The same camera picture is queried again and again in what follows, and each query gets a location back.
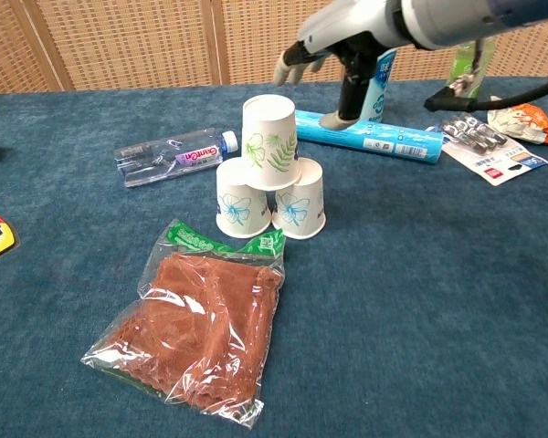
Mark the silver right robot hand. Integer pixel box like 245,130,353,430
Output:
273,0,410,133

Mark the green flower paper cup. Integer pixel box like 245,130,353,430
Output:
240,93,301,192

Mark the blue flower paper cup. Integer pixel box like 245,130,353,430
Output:
271,157,327,241
215,157,273,240

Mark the white blue drink bottle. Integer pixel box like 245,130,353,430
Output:
358,47,399,123

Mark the blue cylindrical bag roll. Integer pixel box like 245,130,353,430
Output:
294,108,444,166

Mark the clear bottle green label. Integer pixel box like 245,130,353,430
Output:
443,38,498,99

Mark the white blister card pack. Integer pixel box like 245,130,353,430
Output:
427,113,548,187

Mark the orange white snack packet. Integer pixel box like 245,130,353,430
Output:
486,95,548,147

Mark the wicker folding screen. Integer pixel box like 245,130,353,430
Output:
0,0,548,95

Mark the clear bottle purple label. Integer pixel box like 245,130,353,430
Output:
113,128,239,189

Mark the blue table cloth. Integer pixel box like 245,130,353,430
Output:
0,76,548,438

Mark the brown towel in plastic bag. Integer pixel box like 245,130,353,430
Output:
79,217,288,430

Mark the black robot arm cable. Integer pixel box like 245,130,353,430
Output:
423,38,548,113

